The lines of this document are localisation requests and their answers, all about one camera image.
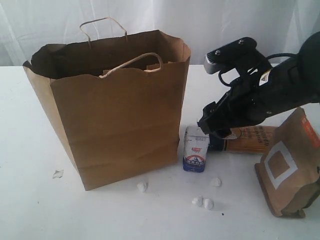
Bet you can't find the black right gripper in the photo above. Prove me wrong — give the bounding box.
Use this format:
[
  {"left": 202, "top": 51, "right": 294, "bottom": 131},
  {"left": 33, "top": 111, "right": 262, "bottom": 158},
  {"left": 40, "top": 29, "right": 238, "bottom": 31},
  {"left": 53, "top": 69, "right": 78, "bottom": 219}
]
[{"left": 197, "top": 59, "right": 300, "bottom": 138}]

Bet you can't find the brown paper bag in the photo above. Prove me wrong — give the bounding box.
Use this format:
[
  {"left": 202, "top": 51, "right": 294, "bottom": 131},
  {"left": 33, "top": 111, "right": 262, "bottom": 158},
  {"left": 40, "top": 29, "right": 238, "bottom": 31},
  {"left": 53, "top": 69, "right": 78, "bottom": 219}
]
[{"left": 23, "top": 30, "right": 191, "bottom": 191}]

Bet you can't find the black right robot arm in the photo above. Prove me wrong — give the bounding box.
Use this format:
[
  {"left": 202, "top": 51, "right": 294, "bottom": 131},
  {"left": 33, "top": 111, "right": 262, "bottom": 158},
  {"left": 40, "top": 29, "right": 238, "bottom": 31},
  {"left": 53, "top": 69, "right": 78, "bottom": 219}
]
[{"left": 197, "top": 33, "right": 320, "bottom": 139}]

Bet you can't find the small white blue carton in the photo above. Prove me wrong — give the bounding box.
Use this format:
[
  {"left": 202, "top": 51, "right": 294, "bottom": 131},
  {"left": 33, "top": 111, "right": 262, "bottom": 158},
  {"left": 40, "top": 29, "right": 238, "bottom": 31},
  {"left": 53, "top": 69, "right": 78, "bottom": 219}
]
[{"left": 182, "top": 125, "right": 210, "bottom": 173}]

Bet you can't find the spaghetti pasta packet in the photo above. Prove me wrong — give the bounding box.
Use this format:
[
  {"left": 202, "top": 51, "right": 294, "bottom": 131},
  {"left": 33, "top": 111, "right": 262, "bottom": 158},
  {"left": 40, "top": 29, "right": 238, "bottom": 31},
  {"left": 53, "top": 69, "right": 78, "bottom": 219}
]
[{"left": 208, "top": 125, "right": 277, "bottom": 154}]

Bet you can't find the white pebble near carton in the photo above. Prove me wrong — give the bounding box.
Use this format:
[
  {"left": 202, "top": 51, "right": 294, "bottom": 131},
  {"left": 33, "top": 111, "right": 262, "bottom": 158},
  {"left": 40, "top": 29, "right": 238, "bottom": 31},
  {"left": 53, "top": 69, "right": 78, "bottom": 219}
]
[{"left": 210, "top": 177, "right": 222, "bottom": 187}]

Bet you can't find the brown kraft pouch orange label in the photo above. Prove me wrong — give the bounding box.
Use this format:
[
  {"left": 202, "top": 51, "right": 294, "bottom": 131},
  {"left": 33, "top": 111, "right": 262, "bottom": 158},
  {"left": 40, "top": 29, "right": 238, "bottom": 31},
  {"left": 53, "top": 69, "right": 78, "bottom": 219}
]
[{"left": 254, "top": 107, "right": 320, "bottom": 218}]

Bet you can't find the clear plastic scrap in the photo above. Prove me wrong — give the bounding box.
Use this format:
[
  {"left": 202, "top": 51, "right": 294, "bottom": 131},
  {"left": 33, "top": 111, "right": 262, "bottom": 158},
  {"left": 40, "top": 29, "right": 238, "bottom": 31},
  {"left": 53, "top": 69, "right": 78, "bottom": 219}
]
[{"left": 52, "top": 169, "right": 64, "bottom": 179}]

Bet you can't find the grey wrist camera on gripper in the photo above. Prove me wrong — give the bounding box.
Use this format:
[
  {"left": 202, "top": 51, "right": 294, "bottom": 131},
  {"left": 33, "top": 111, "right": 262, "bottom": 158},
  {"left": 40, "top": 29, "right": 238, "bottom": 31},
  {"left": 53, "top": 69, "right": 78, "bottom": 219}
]
[{"left": 203, "top": 37, "right": 272, "bottom": 76}]

